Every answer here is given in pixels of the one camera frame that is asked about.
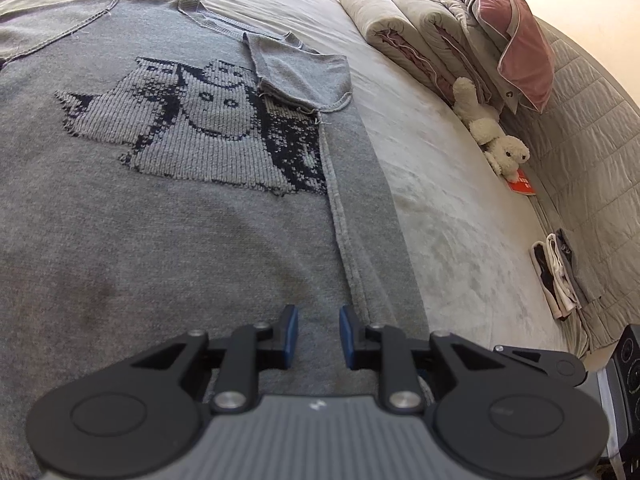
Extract grey quilted headboard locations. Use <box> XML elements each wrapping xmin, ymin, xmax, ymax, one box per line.
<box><xmin>501</xmin><ymin>22</ymin><xmax>639</xmax><ymax>356</ymax></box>

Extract red small book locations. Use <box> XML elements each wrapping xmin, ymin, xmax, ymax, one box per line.
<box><xmin>508</xmin><ymin>169</ymin><xmax>536</xmax><ymax>196</ymax></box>

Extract grey knitted cat sweater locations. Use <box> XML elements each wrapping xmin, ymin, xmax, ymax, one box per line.
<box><xmin>1</xmin><ymin>0</ymin><xmax>428</xmax><ymax>479</ymax></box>

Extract light grey bed sheet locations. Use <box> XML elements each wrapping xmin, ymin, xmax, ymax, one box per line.
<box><xmin>1</xmin><ymin>0</ymin><xmax>588</xmax><ymax>354</ymax></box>

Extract folded grey pink quilt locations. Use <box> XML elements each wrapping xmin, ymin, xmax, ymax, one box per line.
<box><xmin>338</xmin><ymin>0</ymin><xmax>518</xmax><ymax>110</ymax></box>

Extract white plush dog toy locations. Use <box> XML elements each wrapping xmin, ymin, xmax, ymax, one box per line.
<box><xmin>452</xmin><ymin>77</ymin><xmax>530</xmax><ymax>183</ymax></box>

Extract pink grey pillow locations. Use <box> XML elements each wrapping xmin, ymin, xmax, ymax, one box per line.
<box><xmin>465</xmin><ymin>0</ymin><xmax>554</xmax><ymax>113</ymax></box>

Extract black white folded clothes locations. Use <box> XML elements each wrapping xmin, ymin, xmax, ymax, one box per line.
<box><xmin>529</xmin><ymin>229</ymin><xmax>602</xmax><ymax>321</ymax></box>

